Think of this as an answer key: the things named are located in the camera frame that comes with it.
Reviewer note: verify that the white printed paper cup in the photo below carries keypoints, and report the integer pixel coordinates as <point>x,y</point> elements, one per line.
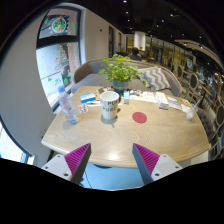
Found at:
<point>109,105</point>

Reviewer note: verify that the green potted plant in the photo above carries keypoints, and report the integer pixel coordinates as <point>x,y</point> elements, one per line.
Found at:
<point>120,70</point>

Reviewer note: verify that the flat round red coaster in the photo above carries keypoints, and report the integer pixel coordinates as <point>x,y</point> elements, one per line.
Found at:
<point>139,117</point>

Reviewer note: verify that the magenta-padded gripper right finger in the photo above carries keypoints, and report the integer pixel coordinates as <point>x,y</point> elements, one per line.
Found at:
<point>149,162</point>

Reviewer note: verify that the christmas tree window decal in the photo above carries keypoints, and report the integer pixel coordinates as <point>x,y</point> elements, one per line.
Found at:
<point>62,63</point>

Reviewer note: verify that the round-backed grey chairs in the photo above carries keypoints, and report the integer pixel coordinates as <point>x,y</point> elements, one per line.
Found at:
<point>200,90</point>

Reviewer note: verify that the small patterned card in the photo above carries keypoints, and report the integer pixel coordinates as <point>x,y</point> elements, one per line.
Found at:
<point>82,108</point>

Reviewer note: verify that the white upright card box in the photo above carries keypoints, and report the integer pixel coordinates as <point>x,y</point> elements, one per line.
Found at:
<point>162,100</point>

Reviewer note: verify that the person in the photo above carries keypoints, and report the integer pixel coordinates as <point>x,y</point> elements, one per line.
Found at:
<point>135,54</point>

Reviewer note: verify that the round wreath window decal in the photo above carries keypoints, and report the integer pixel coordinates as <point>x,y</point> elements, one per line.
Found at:
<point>60,24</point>

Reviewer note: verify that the ceiling spot lights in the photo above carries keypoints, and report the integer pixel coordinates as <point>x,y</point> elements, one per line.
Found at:
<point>156,16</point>

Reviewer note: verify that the white paper sheet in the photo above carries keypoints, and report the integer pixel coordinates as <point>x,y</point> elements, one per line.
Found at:
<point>143,96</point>

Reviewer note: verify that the clear plastic water bottle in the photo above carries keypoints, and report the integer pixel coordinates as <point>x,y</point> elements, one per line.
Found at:
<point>67,106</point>

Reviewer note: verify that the small blue-edged leaflet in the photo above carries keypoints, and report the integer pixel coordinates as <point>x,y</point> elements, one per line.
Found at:
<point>172,100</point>

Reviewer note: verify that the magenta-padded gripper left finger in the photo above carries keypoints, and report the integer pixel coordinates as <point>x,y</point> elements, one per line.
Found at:
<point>72,161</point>

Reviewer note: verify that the clear plastic drink cup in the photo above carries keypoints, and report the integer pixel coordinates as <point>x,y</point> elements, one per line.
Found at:
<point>191,112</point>

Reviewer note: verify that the grey curved sofa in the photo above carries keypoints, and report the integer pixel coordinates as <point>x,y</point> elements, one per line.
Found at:
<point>93,71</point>

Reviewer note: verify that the grey zigzag cushion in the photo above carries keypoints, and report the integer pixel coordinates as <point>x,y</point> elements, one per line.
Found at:
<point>154,78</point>

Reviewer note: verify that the small light blue box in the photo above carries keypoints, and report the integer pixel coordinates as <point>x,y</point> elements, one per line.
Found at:
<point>126,97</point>

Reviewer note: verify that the blue and white card box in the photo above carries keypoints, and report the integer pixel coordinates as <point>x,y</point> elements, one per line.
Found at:
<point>88,97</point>

